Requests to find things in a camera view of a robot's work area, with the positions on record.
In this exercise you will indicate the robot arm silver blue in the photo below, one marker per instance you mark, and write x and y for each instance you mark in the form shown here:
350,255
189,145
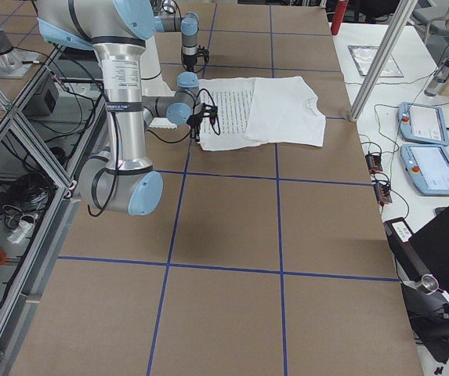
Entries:
187,26
121,177

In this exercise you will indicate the blue teach pendant far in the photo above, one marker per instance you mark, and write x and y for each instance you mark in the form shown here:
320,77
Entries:
422,124

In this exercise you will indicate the black laptop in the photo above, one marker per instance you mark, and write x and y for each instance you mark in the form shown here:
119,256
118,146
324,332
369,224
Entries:
424,257

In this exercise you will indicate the blue teach pendant near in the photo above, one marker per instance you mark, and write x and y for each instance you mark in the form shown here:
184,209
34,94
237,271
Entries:
427,166

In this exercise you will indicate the white long-sleeve printed shirt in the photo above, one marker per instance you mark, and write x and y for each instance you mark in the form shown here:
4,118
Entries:
256,111

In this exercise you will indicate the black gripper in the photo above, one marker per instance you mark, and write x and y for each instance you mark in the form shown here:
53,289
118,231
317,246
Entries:
188,61
195,122

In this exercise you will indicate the aluminium camera post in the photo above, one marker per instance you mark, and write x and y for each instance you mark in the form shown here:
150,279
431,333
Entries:
389,40

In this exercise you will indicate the blue teach pendant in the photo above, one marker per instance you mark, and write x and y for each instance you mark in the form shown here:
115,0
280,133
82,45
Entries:
427,166
422,124

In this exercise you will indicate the aluminium frame rack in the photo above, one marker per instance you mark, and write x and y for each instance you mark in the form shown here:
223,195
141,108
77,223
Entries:
52,125

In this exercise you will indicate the red cylinder bottle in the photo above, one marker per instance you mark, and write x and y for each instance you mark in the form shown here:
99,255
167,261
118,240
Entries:
338,17

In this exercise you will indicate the clear water bottle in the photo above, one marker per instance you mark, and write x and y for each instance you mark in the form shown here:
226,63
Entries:
439,80

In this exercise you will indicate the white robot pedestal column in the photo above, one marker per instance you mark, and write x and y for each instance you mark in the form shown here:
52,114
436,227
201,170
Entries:
152,81

